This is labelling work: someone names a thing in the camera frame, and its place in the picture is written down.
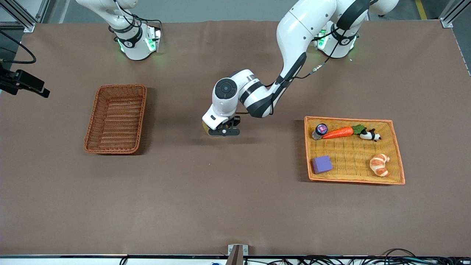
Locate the brown wicker basket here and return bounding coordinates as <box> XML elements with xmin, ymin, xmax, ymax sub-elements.
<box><xmin>84</xmin><ymin>84</ymin><xmax>148</xmax><ymax>155</ymax></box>

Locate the yellow wicker basket orange rim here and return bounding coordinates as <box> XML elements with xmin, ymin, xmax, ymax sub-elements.
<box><xmin>304</xmin><ymin>116</ymin><xmax>406</xmax><ymax>185</ymax></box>

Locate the brown table mat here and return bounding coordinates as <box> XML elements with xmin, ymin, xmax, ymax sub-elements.
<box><xmin>0</xmin><ymin>19</ymin><xmax>471</xmax><ymax>257</ymax></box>

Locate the small jar with printed lid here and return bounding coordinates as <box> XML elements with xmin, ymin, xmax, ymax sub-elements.
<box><xmin>312</xmin><ymin>123</ymin><xmax>328</xmax><ymax>141</ymax></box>

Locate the purple foam cube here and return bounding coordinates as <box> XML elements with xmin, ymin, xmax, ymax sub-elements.
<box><xmin>312</xmin><ymin>155</ymin><xmax>333</xmax><ymax>174</ymax></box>

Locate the toy orange carrot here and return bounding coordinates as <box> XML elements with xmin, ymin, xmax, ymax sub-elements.
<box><xmin>322</xmin><ymin>124</ymin><xmax>366</xmax><ymax>139</ymax></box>

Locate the toy panda figure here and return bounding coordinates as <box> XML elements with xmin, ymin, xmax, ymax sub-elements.
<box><xmin>359</xmin><ymin>128</ymin><xmax>382</xmax><ymax>142</ymax></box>

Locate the toy croissant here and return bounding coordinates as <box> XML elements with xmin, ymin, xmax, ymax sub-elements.
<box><xmin>369</xmin><ymin>153</ymin><xmax>390</xmax><ymax>177</ymax></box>

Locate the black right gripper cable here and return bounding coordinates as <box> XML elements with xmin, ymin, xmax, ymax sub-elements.
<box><xmin>0</xmin><ymin>31</ymin><xmax>37</xmax><ymax>64</ymax></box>

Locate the aluminium frame post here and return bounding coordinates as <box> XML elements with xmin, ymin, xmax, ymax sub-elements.
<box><xmin>439</xmin><ymin>0</ymin><xmax>471</xmax><ymax>29</ymax></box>
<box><xmin>0</xmin><ymin>0</ymin><xmax>36</xmax><ymax>33</ymax></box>

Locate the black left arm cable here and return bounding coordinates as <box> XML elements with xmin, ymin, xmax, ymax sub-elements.
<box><xmin>235</xmin><ymin>22</ymin><xmax>359</xmax><ymax>115</ymax></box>

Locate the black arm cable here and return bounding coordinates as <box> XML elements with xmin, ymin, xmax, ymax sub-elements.
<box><xmin>235</xmin><ymin>22</ymin><xmax>359</xmax><ymax>115</ymax></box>
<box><xmin>112</xmin><ymin>0</ymin><xmax>163</xmax><ymax>34</ymax></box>

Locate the metal bracket on table edge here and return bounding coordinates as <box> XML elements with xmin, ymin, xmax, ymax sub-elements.
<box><xmin>227</xmin><ymin>244</ymin><xmax>249</xmax><ymax>265</ymax></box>

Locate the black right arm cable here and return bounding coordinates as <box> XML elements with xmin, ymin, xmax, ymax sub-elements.
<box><xmin>112</xmin><ymin>0</ymin><xmax>163</xmax><ymax>34</ymax></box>

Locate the black cable bundle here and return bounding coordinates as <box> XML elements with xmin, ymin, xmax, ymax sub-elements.
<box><xmin>243</xmin><ymin>248</ymin><xmax>471</xmax><ymax>265</ymax></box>

